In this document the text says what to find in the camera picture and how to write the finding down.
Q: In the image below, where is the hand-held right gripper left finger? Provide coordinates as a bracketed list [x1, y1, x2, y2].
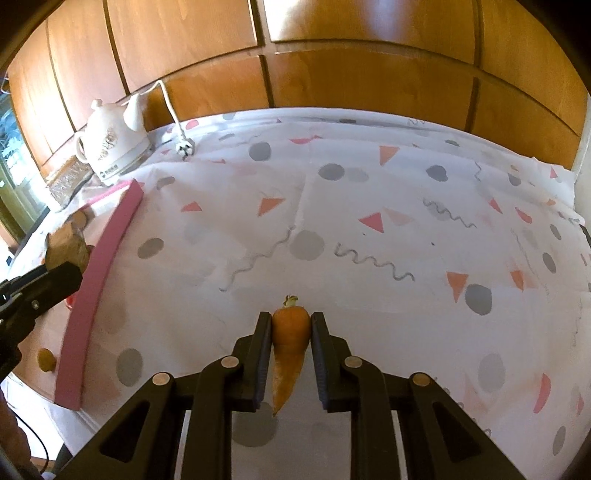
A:
[69, 311, 273, 480]

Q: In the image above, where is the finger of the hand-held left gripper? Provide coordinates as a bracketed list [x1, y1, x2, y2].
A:
[25, 261, 84, 318]

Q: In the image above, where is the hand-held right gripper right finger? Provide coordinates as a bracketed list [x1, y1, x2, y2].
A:
[310, 311, 513, 480]

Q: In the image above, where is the orange carrot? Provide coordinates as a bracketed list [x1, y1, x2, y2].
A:
[270, 295, 311, 418]

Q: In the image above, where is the person's left forearm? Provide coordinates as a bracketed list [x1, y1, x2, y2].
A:
[0, 388, 31, 480]

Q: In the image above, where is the pink bar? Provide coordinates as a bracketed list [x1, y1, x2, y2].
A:
[54, 180, 145, 411]

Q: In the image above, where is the white patterned tablecloth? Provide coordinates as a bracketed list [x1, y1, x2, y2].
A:
[0, 107, 591, 480]

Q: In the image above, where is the glittery silver box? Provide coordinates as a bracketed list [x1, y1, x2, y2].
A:
[46, 157, 95, 213]

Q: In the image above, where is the window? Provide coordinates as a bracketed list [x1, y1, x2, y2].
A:
[0, 78, 49, 245]

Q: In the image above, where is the white ceramic electric kettle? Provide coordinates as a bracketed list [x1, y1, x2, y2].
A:
[75, 90, 151, 186]

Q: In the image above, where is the wooden panelled cabinet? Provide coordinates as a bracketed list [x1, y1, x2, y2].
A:
[0, 0, 591, 185]

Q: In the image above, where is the white power cord with plug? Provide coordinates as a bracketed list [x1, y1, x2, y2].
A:
[139, 79, 195, 160]

